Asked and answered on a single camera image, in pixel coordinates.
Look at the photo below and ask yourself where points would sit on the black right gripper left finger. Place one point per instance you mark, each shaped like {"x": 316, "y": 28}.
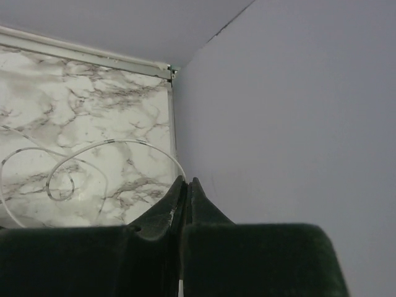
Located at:
{"x": 137, "y": 259}

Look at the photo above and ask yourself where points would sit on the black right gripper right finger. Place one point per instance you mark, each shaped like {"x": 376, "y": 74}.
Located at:
{"x": 222, "y": 258}

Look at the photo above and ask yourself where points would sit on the aluminium table edge rail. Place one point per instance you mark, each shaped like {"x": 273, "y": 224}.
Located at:
{"x": 49, "y": 46}

